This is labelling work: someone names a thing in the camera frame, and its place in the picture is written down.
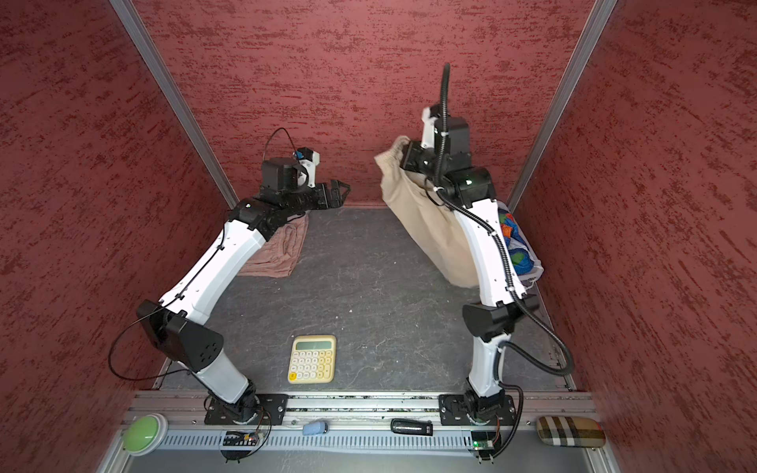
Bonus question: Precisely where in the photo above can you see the black usb stick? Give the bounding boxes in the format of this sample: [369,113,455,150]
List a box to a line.
[390,419,434,437]

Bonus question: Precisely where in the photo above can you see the small blue object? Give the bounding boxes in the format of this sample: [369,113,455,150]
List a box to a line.
[302,420,328,437]

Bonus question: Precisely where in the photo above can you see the black corrugated cable conduit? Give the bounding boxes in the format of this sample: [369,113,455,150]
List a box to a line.
[434,62,576,459]

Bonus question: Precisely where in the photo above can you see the green round button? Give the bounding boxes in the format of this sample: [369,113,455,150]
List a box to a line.
[122,413,169,456]

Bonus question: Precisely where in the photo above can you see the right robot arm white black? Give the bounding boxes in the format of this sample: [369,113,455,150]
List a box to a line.
[400,142,542,425]

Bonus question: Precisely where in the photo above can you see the multicolour striped shorts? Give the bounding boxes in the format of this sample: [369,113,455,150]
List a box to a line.
[498,203,540,279]

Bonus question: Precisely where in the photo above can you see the pink shorts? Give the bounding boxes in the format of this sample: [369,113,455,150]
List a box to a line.
[238,216,309,279]

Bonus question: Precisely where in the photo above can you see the yellow calculator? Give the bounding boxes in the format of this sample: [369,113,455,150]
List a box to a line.
[288,335,337,384]

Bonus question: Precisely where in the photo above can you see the beige shorts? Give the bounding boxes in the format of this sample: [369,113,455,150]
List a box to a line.
[375,136,479,288]

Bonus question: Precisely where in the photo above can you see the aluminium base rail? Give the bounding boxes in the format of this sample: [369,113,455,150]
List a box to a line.
[98,390,620,472]

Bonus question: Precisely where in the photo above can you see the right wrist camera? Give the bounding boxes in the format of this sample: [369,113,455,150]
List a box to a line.
[420,104,470,156]

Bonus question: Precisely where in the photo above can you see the left circuit board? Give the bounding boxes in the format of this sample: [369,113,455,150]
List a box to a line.
[222,432,260,449]

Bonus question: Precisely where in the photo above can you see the plaid glasses case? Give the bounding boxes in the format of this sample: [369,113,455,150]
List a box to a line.
[536,416,607,449]

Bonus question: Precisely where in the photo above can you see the circuit board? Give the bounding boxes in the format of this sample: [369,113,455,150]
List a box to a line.
[470,431,503,454]
[222,432,260,449]

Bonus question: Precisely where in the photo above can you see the right circuit board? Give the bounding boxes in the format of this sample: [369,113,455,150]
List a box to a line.
[470,431,503,454]

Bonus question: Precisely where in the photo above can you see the white plastic basket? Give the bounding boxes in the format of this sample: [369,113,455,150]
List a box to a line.
[496,200,544,289]

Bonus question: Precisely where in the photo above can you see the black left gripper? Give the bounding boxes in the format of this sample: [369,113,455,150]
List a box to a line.
[282,180,349,217]

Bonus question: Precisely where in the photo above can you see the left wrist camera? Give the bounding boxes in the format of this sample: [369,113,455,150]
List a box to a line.
[261,148,321,191]

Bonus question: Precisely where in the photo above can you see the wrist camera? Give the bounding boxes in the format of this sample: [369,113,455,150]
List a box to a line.
[420,104,470,156]
[261,148,321,191]

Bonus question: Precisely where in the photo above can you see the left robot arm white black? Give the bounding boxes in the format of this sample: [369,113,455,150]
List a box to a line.
[137,179,351,425]

